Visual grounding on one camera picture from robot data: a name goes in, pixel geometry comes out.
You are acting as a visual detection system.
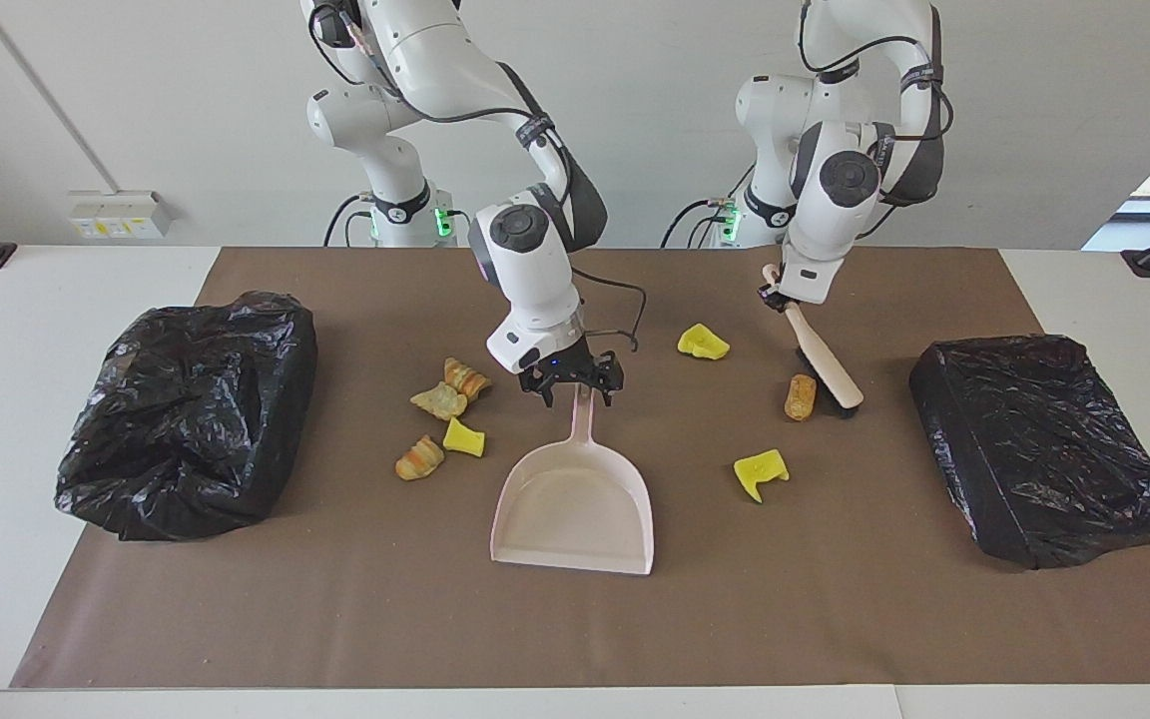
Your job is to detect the rounded yellow cheese chunk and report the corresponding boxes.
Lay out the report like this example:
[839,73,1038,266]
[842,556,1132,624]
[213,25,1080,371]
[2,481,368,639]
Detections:
[677,323,732,360]

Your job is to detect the beige hand brush black bristles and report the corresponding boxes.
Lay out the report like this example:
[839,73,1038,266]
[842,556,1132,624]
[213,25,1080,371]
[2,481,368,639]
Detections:
[762,265,865,418]

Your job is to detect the small yellow cheese wedge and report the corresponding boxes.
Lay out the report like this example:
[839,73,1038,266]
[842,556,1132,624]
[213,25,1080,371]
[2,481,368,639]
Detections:
[442,417,486,458]

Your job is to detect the pale pink plastic dustpan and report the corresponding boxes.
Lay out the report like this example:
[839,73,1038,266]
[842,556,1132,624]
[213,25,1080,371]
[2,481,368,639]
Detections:
[490,379,655,576]

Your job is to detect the golden croissant piece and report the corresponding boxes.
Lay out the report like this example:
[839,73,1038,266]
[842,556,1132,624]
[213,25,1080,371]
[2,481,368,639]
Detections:
[394,434,445,481]

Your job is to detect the notched yellow cheese chunk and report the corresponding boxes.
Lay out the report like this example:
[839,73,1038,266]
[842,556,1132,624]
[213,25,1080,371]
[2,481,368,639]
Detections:
[733,449,791,505]

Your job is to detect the open bin with black bag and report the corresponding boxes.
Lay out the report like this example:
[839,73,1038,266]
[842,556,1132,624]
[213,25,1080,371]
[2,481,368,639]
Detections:
[55,292,318,542]

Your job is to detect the striped orange croissant piece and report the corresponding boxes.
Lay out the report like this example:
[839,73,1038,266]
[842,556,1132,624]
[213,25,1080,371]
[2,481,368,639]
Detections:
[443,358,492,402]

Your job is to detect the pale flaky pastry piece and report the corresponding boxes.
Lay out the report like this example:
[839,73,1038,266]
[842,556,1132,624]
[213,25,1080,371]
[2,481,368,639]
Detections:
[409,381,469,421]

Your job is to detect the box wrapped in black bag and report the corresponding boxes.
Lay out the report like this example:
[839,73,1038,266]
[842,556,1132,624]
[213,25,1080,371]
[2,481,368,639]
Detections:
[909,335,1150,570]

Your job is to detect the brown paper table mat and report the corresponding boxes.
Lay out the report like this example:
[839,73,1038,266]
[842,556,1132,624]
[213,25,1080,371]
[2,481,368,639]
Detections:
[11,248,1150,690]

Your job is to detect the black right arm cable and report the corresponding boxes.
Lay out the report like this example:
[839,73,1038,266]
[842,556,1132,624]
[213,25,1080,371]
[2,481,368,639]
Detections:
[307,0,648,356]

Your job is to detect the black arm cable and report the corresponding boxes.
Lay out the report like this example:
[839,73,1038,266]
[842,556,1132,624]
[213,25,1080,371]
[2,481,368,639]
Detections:
[307,0,648,356]
[800,0,955,241]

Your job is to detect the black left base cable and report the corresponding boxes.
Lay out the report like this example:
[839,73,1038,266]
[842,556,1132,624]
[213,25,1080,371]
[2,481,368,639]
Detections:
[660,160,758,249]

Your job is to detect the black base cable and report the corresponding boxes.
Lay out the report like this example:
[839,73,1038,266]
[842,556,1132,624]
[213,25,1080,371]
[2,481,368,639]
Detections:
[660,160,758,249]
[323,193,368,248]

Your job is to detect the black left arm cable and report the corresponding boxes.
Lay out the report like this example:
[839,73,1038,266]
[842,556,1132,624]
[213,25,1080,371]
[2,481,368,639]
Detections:
[800,0,955,241]

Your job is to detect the black right base cable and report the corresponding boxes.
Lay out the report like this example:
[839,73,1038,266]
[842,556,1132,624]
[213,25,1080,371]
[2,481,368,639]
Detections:
[323,193,368,248]

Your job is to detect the white wall outlet box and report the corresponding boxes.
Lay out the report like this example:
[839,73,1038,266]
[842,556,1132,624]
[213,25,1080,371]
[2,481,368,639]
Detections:
[68,192,175,241]

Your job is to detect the white wall cable conduit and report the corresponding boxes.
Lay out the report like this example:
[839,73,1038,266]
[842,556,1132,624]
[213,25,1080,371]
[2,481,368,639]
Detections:
[0,0,122,196]

